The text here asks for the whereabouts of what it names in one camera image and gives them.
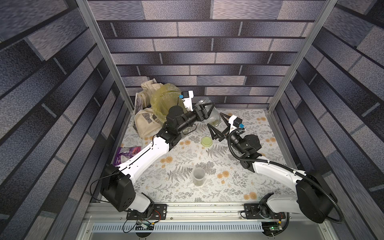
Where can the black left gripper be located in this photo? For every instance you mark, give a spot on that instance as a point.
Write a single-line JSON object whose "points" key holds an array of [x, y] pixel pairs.
{"points": [[203, 115]]}

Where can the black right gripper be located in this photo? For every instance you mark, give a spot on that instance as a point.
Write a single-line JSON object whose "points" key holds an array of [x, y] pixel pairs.
{"points": [[226, 129]]}

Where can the glass jar with green lid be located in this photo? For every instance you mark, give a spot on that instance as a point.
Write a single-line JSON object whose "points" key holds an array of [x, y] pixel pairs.
{"points": [[214, 118]]}

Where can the green jar lid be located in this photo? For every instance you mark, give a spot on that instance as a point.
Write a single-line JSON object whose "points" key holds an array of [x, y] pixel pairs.
{"points": [[207, 141]]}

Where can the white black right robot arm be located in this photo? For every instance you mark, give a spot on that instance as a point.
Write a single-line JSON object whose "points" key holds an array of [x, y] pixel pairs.
{"points": [[311, 196]]}

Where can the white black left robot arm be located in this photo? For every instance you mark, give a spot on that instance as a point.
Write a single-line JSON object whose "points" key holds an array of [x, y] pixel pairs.
{"points": [[118, 182]]}

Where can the grey mesh waste bin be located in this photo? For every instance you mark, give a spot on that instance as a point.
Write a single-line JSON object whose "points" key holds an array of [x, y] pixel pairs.
{"points": [[163, 119]]}

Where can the yellow plastic bin liner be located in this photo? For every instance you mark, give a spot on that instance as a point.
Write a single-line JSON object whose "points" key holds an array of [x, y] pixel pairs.
{"points": [[164, 98]]}

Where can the floral patterned table mat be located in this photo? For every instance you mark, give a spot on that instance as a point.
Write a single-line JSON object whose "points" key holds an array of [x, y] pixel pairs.
{"points": [[169, 178]]}

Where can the short frosted plastic cup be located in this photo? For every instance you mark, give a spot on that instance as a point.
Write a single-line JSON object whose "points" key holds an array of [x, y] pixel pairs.
{"points": [[198, 175]]}

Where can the purple snack packet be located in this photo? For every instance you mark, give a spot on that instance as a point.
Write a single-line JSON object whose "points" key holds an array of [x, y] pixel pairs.
{"points": [[125, 154]]}

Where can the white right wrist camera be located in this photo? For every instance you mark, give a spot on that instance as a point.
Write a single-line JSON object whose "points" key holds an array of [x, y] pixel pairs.
{"points": [[235, 123]]}

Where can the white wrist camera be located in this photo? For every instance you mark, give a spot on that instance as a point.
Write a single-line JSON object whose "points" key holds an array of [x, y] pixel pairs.
{"points": [[186, 97], [235, 123]]}

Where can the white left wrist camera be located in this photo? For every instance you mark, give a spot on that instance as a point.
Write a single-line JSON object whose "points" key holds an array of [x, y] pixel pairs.
{"points": [[186, 97]]}

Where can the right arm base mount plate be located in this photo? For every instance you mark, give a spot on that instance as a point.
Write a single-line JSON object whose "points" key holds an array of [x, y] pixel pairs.
{"points": [[254, 211]]}

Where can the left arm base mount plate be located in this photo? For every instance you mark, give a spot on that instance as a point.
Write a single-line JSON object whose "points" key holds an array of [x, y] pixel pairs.
{"points": [[156, 212]]}

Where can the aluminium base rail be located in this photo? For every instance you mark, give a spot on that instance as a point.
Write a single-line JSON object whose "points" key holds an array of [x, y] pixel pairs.
{"points": [[180, 218]]}

